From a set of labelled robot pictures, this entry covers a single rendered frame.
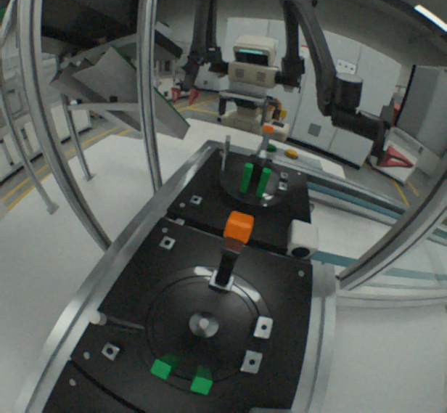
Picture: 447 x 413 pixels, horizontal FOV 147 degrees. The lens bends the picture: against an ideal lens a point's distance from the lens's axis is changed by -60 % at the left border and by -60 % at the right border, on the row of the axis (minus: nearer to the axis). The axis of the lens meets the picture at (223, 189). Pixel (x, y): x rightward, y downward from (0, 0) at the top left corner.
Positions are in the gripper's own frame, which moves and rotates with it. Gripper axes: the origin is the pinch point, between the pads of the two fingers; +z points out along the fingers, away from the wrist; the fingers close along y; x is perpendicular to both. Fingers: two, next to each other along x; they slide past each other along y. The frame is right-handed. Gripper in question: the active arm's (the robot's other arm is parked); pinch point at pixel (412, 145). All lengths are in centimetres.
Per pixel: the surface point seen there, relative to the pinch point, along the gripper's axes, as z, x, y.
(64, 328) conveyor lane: -25, -31, -51
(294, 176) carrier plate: -24.0, 4.3, -16.8
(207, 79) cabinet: -656, 342, 363
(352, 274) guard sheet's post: -5.2, -7.7, -28.8
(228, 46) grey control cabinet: -257, 99, 205
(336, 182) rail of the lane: -14.6, 13.9, -11.0
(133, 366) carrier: -17, -26, -47
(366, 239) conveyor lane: -0.5, 12.6, -21.0
